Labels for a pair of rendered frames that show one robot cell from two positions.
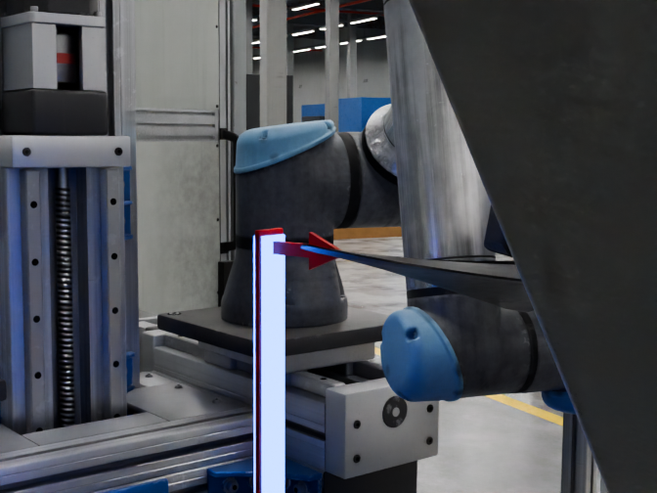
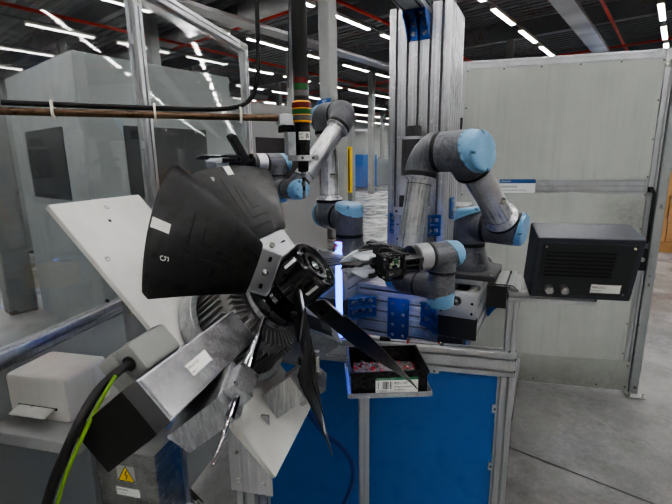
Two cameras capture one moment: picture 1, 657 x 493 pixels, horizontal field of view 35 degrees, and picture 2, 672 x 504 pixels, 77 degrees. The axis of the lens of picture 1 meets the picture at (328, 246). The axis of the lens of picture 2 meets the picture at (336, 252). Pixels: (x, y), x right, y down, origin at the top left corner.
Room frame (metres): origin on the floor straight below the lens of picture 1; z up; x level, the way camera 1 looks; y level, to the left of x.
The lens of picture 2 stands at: (0.12, -1.15, 1.44)
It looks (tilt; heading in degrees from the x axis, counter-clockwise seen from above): 12 degrees down; 66
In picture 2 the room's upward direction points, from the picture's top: 1 degrees counter-clockwise
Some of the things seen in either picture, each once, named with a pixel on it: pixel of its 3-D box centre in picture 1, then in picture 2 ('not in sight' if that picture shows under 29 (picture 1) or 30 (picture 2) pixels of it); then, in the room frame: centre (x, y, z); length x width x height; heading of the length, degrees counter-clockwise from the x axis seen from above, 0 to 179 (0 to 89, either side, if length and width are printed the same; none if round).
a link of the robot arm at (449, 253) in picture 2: not in sight; (443, 255); (0.88, -0.22, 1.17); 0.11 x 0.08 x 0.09; 179
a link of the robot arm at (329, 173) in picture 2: not in sight; (329, 167); (0.88, 0.57, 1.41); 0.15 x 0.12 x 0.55; 103
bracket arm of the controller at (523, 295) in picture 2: not in sight; (550, 296); (1.18, -0.34, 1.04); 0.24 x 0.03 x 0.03; 142
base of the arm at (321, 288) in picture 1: (284, 275); (468, 254); (1.22, 0.05, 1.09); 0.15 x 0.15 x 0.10
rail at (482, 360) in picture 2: not in sight; (370, 350); (0.76, -0.01, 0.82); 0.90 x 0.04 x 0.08; 142
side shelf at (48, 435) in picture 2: not in sight; (93, 398); (-0.05, 0.01, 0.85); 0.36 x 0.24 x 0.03; 52
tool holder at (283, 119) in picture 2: not in sight; (298, 138); (0.45, -0.24, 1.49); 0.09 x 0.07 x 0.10; 177
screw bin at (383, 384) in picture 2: not in sight; (385, 368); (0.71, -0.18, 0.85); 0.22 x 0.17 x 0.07; 157
